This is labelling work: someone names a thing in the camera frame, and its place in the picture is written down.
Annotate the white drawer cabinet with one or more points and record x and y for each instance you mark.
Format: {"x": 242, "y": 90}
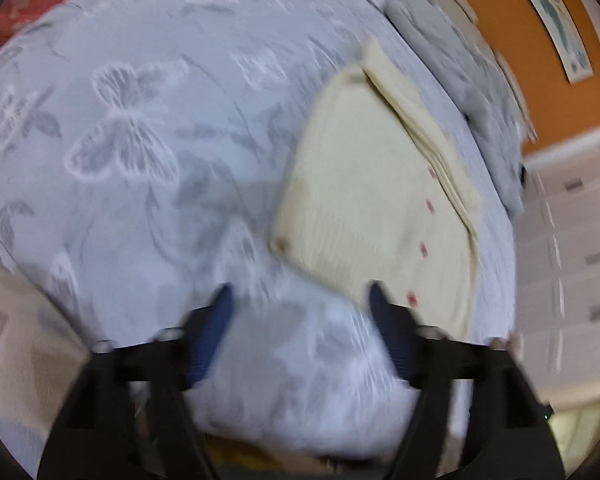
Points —
{"x": 570, "y": 270}

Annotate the butterfly print bedspread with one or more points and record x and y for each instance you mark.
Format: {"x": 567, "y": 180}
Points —
{"x": 180, "y": 150}

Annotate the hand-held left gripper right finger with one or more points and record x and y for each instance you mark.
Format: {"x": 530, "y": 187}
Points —
{"x": 391, "y": 330}

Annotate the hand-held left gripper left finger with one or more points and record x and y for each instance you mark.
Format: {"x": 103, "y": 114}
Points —
{"x": 211, "y": 336}

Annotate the wall poster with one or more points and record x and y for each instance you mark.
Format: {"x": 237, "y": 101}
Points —
{"x": 555, "y": 15}

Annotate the grey folded garment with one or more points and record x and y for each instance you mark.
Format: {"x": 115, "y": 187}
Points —
{"x": 460, "y": 85}

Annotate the beige patterned cloth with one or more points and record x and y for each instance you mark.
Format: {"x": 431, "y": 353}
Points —
{"x": 15, "y": 355}

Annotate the cream baby garment with buttons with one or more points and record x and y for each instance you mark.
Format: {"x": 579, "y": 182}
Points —
{"x": 380, "y": 200}

